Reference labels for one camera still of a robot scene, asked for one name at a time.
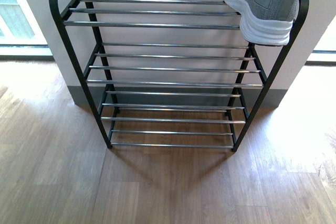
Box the grey knit sneaker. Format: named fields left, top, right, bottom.
left=224, top=0, right=298, bottom=46

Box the black metal shoe rack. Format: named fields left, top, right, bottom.
left=49, top=0, right=309, bottom=151

